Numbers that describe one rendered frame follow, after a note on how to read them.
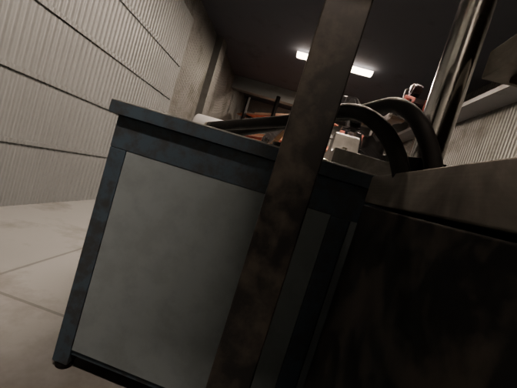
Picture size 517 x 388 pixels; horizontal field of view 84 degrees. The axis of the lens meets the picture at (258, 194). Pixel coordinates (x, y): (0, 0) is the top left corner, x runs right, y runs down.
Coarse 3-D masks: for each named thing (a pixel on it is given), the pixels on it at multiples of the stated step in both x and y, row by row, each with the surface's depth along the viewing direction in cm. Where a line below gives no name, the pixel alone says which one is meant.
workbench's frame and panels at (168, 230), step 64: (128, 128) 80; (192, 128) 76; (128, 192) 81; (192, 192) 79; (256, 192) 77; (320, 192) 74; (128, 256) 81; (192, 256) 79; (320, 256) 75; (64, 320) 84; (128, 320) 82; (192, 320) 80; (320, 320) 75; (192, 384) 80; (256, 384) 78
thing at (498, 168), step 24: (456, 168) 30; (480, 168) 26; (504, 168) 23; (384, 192) 51; (408, 192) 41; (432, 192) 34; (456, 192) 29; (480, 192) 25; (504, 192) 22; (432, 216) 32; (456, 216) 28; (480, 216) 24; (504, 216) 22
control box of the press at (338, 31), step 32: (352, 0) 37; (320, 32) 38; (352, 32) 37; (320, 64) 38; (352, 64) 37; (320, 96) 38; (288, 128) 38; (320, 128) 38; (288, 160) 39; (320, 160) 38; (288, 192) 39; (256, 224) 39; (288, 224) 39; (256, 256) 39; (288, 256) 39; (256, 288) 39; (256, 320) 40; (224, 352) 40; (256, 352) 40; (224, 384) 40
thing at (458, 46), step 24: (480, 0) 52; (456, 24) 54; (480, 24) 52; (456, 48) 53; (480, 48) 53; (456, 72) 53; (432, 96) 55; (456, 96) 53; (432, 120) 54; (456, 120) 54
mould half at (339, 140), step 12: (336, 132) 97; (336, 144) 96; (348, 144) 96; (324, 156) 118; (336, 156) 84; (348, 156) 84; (360, 156) 84; (360, 168) 84; (372, 168) 83; (384, 168) 83
